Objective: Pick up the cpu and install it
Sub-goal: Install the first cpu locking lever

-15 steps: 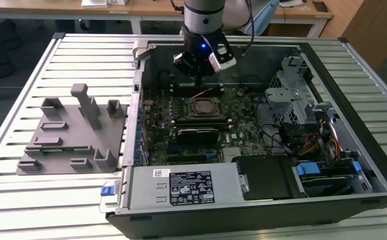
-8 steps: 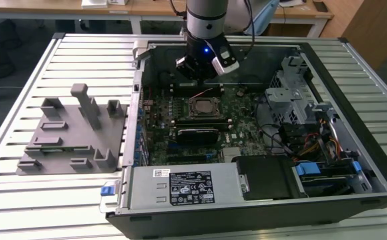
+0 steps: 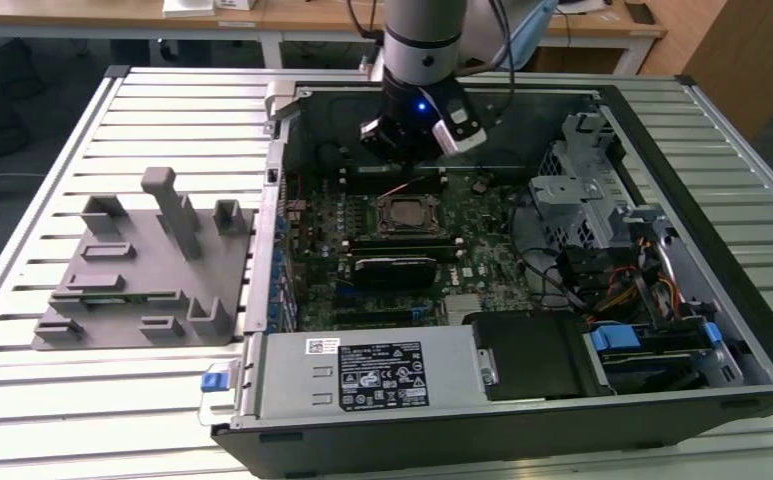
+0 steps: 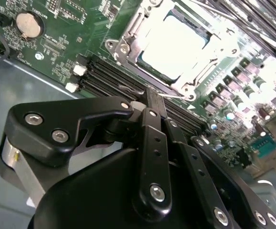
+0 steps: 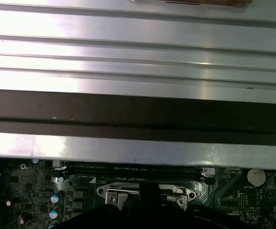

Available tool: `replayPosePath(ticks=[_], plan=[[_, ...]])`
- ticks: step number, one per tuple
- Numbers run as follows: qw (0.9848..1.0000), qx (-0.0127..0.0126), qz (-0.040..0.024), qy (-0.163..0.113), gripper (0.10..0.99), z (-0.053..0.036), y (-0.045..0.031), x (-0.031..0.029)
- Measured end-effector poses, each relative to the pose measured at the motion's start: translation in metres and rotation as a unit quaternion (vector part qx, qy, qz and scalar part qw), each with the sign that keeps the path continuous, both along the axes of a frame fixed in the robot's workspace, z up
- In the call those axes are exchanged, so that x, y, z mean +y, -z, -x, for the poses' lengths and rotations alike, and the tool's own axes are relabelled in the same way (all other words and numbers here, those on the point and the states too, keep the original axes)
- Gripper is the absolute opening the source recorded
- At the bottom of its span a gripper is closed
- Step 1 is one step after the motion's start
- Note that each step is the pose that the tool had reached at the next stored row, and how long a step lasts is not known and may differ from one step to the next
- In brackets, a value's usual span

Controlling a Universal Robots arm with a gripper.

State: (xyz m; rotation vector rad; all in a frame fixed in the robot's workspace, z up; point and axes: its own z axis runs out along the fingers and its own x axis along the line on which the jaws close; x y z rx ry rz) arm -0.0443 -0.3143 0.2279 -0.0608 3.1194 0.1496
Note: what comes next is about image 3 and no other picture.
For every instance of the black RAM slot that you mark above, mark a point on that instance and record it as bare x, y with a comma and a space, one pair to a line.
400, 243
353, 175
360, 186
400, 253

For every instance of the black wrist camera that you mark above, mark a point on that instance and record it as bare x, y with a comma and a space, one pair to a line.
379, 134

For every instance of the black open PC case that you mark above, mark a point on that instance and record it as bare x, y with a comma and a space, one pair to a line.
427, 440

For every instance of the hard disk in blue carrier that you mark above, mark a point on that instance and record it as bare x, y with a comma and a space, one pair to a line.
616, 337

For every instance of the silver CPU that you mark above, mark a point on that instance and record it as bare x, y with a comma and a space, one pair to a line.
408, 212

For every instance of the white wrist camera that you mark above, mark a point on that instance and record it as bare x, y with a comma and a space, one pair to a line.
463, 125

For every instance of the grey power supply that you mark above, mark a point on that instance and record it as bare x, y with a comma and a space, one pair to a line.
293, 370

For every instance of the grey metal drive cage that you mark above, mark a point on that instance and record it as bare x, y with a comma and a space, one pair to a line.
563, 197

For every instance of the wooden desk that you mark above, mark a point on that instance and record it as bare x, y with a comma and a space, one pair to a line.
93, 17

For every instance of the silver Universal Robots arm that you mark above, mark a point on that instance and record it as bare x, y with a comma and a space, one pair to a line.
423, 40

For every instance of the grey parts rack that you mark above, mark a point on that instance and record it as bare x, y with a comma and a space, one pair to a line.
153, 280

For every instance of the black expansion slot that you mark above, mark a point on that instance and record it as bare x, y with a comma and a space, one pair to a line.
373, 317

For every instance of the green motherboard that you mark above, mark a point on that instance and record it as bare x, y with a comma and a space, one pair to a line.
494, 235

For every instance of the black graphics card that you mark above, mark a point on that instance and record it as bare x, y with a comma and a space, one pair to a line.
393, 272

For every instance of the small white box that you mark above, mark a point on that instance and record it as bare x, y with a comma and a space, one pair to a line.
235, 4

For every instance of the black phone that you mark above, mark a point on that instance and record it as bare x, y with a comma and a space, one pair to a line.
642, 14

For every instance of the silver chipset heat sink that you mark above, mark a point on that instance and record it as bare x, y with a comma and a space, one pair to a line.
463, 307

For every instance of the black plastic shroud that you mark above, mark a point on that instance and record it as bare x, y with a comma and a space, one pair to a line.
534, 355

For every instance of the blue case latch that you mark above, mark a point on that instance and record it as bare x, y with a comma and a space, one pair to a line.
213, 382

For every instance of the green RAM stick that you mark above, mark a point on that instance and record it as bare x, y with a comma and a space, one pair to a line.
136, 299

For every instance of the wooden cabinet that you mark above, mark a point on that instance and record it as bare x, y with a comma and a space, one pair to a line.
747, 60

